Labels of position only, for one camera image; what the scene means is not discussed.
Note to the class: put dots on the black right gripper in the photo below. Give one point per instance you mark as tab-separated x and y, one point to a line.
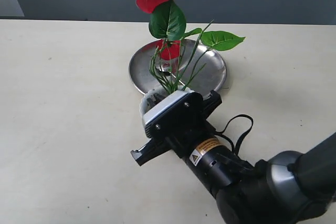
210	154

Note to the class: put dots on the steel spoon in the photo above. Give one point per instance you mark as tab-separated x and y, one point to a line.
165	69

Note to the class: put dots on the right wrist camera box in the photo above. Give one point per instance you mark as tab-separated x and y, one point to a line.
187	112

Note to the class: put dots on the round steel plate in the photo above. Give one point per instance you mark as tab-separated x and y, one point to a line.
205	72

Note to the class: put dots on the white scalloped flower pot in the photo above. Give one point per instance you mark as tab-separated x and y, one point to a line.
157	100

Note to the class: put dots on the artificial red anthurium plant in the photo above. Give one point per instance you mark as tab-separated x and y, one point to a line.
168	25

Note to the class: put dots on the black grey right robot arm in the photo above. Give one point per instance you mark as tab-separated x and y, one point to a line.
289	188

